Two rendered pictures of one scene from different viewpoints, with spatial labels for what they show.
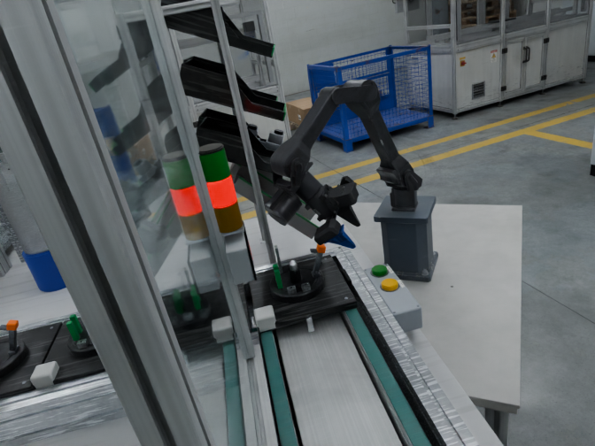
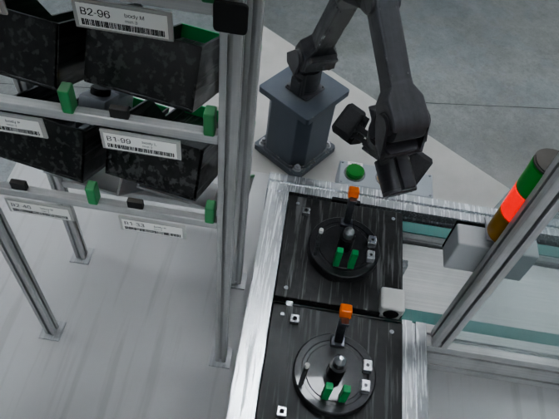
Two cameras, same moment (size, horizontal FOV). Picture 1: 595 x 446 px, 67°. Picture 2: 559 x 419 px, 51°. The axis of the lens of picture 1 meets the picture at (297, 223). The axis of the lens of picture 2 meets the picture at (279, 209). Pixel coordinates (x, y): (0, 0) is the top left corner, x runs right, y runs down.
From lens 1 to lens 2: 1.27 m
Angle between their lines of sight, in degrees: 66
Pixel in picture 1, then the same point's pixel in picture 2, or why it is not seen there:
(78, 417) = not seen: outside the picture
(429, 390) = not seen: hidden behind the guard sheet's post
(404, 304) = (422, 184)
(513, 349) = (454, 156)
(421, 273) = (326, 148)
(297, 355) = (427, 300)
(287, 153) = (419, 110)
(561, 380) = not seen: hidden behind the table
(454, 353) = (443, 190)
